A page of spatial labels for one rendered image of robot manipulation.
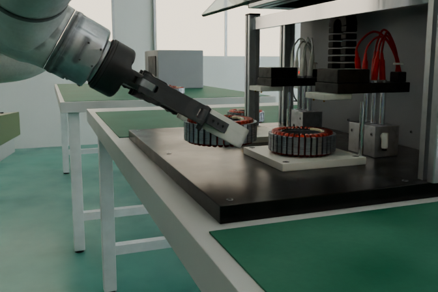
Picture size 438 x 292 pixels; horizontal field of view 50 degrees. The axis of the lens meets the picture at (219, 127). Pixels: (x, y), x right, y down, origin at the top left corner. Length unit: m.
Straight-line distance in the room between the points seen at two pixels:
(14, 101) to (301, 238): 5.03
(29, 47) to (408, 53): 0.67
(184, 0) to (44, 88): 1.86
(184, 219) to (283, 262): 0.16
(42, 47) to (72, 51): 0.04
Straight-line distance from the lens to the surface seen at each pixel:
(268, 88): 1.00
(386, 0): 0.78
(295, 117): 1.06
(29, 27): 0.59
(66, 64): 0.63
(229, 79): 5.80
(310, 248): 0.49
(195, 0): 5.70
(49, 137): 5.47
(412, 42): 0.96
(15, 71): 1.17
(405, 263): 0.48
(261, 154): 0.77
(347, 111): 1.12
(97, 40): 0.63
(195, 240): 0.51
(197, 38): 5.67
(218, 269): 0.44
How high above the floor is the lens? 0.93
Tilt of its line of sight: 8 degrees down
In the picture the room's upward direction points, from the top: straight up
